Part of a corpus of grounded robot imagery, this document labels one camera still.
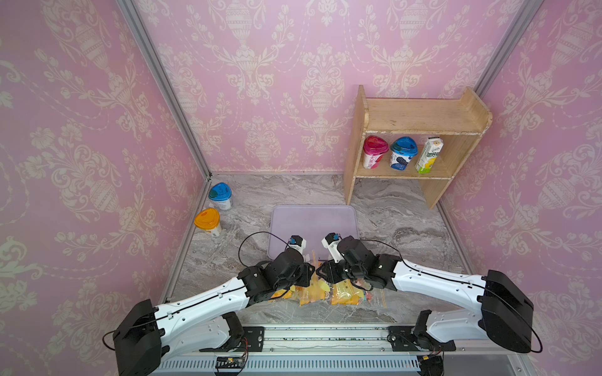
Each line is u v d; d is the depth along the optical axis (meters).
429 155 0.85
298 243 0.70
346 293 0.79
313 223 1.03
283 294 0.67
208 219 0.92
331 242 0.73
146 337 0.40
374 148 0.87
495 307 0.41
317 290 0.79
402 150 0.87
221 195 1.00
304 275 0.67
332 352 0.73
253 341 0.75
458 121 0.78
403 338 0.72
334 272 0.69
